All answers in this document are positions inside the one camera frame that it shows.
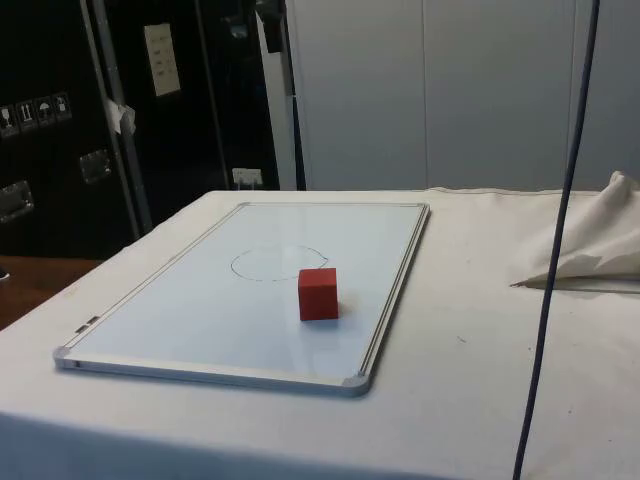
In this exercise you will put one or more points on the red cube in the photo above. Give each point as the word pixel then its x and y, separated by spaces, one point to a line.
pixel 318 297

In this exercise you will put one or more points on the black cabinet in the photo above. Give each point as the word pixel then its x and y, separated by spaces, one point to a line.
pixel 190 130

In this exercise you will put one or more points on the pale lockers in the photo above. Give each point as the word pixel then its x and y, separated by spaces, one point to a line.
pixel 450 100

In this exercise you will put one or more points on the flat whiteboard with grey frame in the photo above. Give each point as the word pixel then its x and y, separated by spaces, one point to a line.
pixel 210 310

